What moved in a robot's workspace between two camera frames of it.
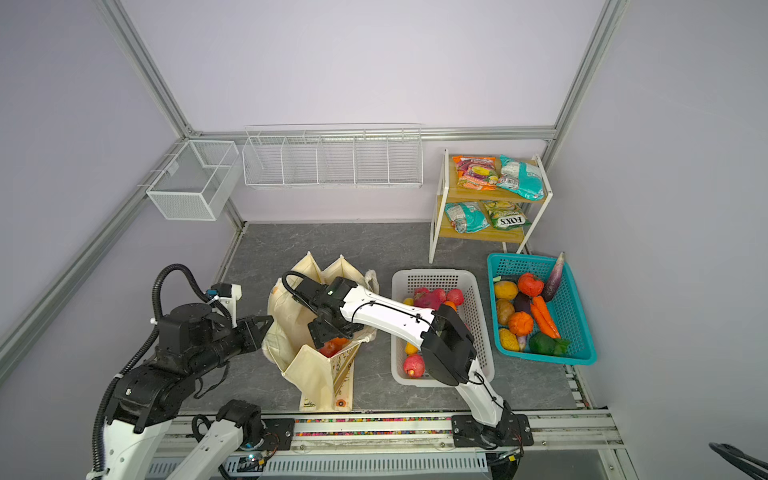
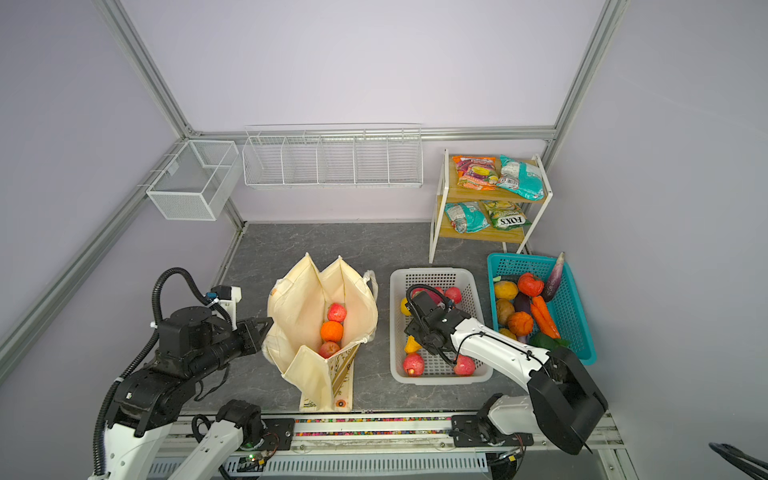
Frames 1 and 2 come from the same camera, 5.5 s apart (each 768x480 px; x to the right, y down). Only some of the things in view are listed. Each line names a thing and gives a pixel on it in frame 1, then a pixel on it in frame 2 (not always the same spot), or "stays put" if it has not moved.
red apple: [330, 349] stays put
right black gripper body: [321, 330] → [422, 335]
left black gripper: [253, 336] stays put
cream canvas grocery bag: [326, 383] stays put
